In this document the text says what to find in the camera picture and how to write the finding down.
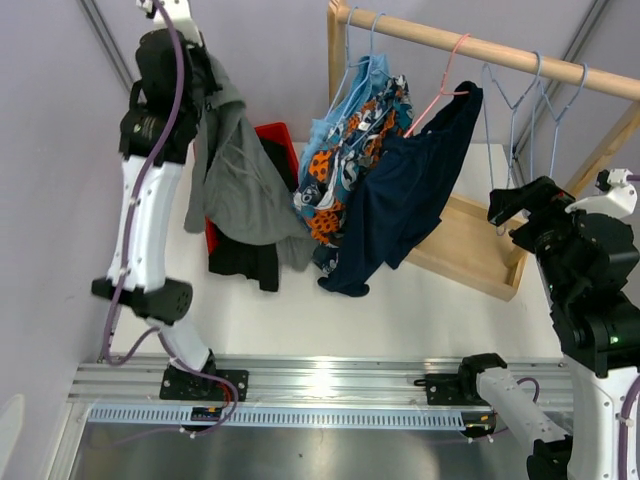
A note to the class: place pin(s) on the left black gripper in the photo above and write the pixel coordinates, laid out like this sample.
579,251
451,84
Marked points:
199,52

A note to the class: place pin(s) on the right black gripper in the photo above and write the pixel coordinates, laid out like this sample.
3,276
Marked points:
542,197

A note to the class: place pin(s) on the grey shorts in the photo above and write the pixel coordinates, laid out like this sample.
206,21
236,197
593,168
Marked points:
221,115

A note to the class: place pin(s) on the light blue wire hanger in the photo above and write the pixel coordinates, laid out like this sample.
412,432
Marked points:
544,102

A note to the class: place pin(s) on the navy blue shorts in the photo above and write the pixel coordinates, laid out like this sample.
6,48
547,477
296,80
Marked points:
399,204

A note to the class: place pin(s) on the colourful patterned shorts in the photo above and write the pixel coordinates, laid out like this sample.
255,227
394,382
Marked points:
336,169

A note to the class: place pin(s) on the blue hanger of patterned shorts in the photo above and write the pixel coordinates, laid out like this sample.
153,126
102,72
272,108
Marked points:
372,45

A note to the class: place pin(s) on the pink hanger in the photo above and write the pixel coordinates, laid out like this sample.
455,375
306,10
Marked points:
443,91

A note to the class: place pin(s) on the black shorts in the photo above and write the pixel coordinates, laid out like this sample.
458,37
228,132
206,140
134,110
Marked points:
229,257

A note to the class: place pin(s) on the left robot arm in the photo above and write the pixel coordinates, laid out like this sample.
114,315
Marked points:
162,119

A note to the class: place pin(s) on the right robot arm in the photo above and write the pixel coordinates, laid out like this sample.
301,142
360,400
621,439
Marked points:
586,252

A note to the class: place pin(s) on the light blue shorts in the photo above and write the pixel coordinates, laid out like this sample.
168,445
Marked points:
318,134

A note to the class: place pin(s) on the wooden clothes rack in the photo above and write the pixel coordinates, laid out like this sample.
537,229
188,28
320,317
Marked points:
464,248

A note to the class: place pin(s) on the red plastic bin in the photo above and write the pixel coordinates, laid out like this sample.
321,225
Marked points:
247,190

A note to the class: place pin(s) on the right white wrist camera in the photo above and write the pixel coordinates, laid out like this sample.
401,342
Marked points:
617,195

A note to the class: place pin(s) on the left aluminium corner post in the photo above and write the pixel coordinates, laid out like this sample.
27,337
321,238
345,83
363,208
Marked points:
107,42

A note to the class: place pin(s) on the perforated cable duct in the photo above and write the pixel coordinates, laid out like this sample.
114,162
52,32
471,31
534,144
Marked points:
247,416

